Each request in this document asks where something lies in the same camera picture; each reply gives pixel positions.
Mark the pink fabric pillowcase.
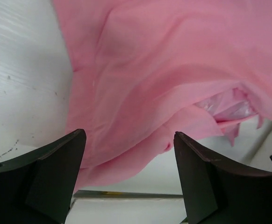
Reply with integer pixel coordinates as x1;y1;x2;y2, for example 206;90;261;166
53;0;272;189

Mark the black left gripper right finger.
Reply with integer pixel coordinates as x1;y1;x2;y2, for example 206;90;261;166
174;132;272;224

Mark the aluminium table edge rail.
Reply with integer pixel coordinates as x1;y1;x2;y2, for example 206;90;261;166
73;190;183;199

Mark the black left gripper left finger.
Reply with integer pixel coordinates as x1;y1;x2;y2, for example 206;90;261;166
0;129;86;224

